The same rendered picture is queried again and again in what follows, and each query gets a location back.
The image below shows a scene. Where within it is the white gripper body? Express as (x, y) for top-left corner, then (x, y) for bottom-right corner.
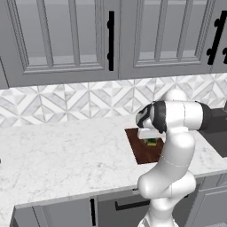
(137, 128), (167, 140)

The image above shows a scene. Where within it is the dark brown cutting board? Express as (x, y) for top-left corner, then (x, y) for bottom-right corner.
(124, 127), (167, 166)

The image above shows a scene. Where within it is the dark grey drawer front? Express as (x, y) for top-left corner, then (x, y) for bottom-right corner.
(97, 192), (154, 227)

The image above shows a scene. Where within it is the grey lower cupboard door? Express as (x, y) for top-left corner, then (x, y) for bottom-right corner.
(185, 173), (227, 227)
(12, 197), (99, 227)

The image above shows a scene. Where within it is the wide grey upper cupboard door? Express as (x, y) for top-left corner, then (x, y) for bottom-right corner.
(0, 0), (121, 89)

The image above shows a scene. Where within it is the black drawer handle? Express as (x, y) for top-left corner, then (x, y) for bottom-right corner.
(114, 200), (152, 212)

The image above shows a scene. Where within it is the black lower cupboard handle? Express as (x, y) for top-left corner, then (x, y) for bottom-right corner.
(90, 198), (98, 227)

